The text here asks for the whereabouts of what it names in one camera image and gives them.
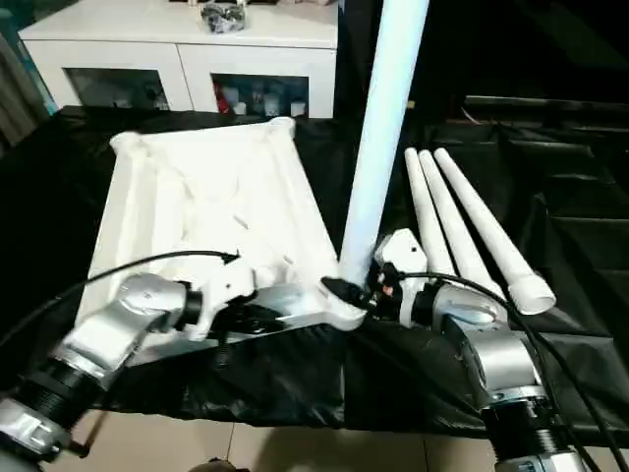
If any white plastic table top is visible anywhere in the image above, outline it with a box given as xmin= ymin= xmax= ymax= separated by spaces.
xmin=81 ymin=116 xmax=369 ymax=368

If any white plastic table leg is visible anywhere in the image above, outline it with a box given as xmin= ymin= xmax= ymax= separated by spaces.
xmin=417 ymin=148 xmax=507 ymax=301
xmin=432 ymin=146 xmax=556 ymax=317
xmin=337 ymin=0 xmax=429 ymax=291
xmin=403 ymin=147 xmax=461 ymax=276

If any black work mat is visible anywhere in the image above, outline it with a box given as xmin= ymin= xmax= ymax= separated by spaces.
xmin=0 ymin=105 xmax=629 ymax=437

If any red bottle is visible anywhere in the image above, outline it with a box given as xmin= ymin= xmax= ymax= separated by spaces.
xmin=215 ymin=83 xmax=235 ymax=114

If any white cabinet with glass doors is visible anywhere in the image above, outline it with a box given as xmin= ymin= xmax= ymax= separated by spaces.
xmin=18 ymin=0 xmax=339 ymax=119

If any beige curtain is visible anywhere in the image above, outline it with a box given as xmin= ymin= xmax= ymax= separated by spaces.
xmin=0 ymin=33 xmax=53 ymax=147

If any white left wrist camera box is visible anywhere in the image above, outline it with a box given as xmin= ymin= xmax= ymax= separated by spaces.
xmin=189 ymin=255 xmax=276 ymax=343

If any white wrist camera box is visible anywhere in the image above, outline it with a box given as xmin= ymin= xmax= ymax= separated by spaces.
xmin=373 ymin=228 xmax=429 ymax=325
xmin=189 ymin=255 xmax=276 ymax=343

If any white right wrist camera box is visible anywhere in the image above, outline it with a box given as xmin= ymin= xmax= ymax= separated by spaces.
xmin=373 ymin=228 xmax=429 ymax=325

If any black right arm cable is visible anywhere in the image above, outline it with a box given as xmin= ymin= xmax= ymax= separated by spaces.
xmin=392 ymin=272 xmax=629 ymax=472

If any black folding table frame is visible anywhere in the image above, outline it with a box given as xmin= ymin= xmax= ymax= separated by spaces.
xmin=68 ymin=407 xmax=107 ymax=456

